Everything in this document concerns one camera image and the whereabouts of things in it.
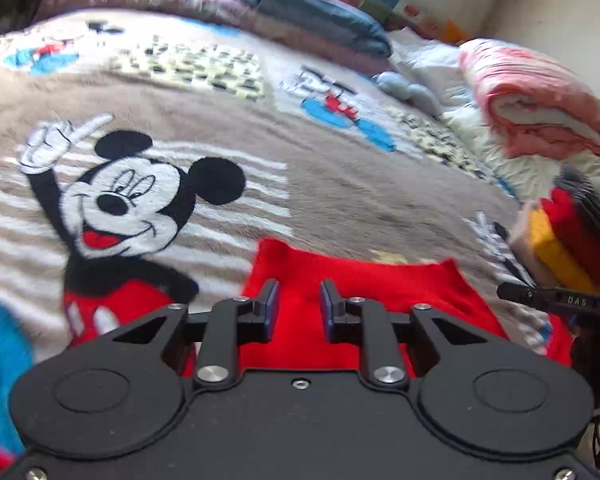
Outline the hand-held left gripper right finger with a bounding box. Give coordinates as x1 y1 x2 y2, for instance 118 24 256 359
320 280 487 392

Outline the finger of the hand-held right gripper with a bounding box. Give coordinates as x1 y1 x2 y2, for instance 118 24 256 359
496 281 600 318

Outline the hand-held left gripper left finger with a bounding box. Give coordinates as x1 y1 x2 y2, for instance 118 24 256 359
112 279 281 392

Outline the red knit garment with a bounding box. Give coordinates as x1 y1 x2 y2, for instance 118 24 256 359
182 237 574 379

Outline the yellow folded garment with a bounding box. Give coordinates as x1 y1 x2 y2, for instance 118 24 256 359
527 207 600 295

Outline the beige folded garment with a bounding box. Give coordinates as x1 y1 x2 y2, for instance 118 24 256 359
509 199 553 283

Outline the red folded garment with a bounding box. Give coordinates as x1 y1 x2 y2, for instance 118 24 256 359
540 188 600 288

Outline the grey folded garment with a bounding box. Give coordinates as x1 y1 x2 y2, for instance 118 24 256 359
554 164 600 266

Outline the cartoon mouse printed blanket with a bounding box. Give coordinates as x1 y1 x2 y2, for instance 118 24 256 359
0 9 576 477

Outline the pink folded quilt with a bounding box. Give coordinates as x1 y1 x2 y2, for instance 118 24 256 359
457 38 600 161

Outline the white quilt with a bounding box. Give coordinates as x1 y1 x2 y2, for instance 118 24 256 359
387 27 600 206

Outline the dark blue folded quilt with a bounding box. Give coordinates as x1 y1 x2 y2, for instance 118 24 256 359
247 0 395 59

